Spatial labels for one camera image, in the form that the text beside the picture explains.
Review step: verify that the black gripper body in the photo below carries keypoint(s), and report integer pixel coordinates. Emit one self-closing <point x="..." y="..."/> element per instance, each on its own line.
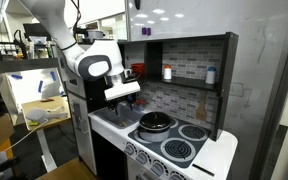
<point x="119" y="101"/>

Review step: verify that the wooden spoon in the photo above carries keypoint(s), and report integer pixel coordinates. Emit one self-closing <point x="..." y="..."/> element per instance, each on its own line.
<point x="124" y="123"/>

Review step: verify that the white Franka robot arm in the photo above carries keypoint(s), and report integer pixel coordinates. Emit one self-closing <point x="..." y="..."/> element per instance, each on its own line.
<point x="84" y="56"/>

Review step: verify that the grey sink basin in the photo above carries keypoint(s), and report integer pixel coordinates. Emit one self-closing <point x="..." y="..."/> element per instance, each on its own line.
<point x="117" y="118"/>

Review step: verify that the grey stove knob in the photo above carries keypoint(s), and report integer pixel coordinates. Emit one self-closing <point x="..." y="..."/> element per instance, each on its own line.
<point x="158" y="168"/>
<point x="142" y="157"/>
<point x="176" y="176"/>
<point x="129" y="149"/>

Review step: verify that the red tap knob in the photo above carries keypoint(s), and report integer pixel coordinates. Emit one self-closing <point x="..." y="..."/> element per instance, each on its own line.
<point x="140" y="102"/>

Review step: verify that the grey toy faucet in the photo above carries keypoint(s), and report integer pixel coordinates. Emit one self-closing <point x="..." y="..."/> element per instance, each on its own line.
<point x="140" y="107"/>

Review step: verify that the black pot with lid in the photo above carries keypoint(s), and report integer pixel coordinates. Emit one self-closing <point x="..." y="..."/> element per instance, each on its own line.
<point x="155" y="125"/>

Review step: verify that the red bowl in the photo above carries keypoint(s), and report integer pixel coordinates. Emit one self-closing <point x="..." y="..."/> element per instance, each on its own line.
<point x="138" y="69"/>

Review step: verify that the white shaker orange cap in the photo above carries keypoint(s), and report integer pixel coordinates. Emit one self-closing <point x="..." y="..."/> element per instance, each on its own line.
<point x="167" y="73"/>

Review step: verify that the wooden table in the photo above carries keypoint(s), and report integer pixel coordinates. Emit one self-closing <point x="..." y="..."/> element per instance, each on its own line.
<point x="59" y="105"/>

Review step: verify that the white toy microwave door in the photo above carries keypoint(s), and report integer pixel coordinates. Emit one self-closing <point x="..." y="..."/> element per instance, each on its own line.
<point x="59" y="75"/>

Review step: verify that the red black marker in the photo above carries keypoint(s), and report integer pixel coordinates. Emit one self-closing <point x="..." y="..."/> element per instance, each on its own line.
<point x="47" y="99"/>

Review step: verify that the dark toy stovetop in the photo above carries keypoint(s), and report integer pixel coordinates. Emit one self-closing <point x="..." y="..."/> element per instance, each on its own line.
<point x="184" y="150"/>

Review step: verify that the blue tape strip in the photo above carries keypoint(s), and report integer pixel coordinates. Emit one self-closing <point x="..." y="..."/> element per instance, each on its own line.
<point x="53" y="76"/>
<point x="40" y="86"/>
<point x="16" y="76"/>

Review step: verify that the wooden spatula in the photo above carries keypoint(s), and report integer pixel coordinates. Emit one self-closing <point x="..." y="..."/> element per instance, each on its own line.
<point x="201" y="111"/>

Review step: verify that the white plush toy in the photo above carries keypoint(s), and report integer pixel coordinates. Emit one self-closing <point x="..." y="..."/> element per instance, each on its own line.
<point x="40" y="114"/>

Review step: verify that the purple magnet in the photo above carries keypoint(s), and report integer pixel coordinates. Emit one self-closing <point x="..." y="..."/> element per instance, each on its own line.
<point x="144" y="31"/>
<point x="148" y="31"/>

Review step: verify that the white shaker blue cap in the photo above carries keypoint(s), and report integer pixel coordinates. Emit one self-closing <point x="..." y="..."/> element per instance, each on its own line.
<point x="211" y="76"/>

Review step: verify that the white panel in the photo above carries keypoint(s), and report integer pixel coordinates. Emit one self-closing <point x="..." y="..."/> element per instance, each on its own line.
<point x="29" y="86"/>

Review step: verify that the grey metal beam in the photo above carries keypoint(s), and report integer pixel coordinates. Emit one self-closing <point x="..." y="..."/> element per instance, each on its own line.
<point x="24" y="65"/>

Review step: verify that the white toy kitchen unit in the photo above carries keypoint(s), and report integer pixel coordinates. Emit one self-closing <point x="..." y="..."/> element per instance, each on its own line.
<point x="217" y="156"/>

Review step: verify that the black monitor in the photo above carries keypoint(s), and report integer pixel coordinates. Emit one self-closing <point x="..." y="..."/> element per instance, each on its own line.
<point x="35" y="29"/>

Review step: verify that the white whiteboard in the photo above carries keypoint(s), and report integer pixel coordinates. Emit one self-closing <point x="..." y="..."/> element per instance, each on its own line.
<point x="200" y="18"/>

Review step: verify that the small black camera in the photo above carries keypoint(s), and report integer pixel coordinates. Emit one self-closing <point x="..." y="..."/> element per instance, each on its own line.
<point x="79" y="30"/>

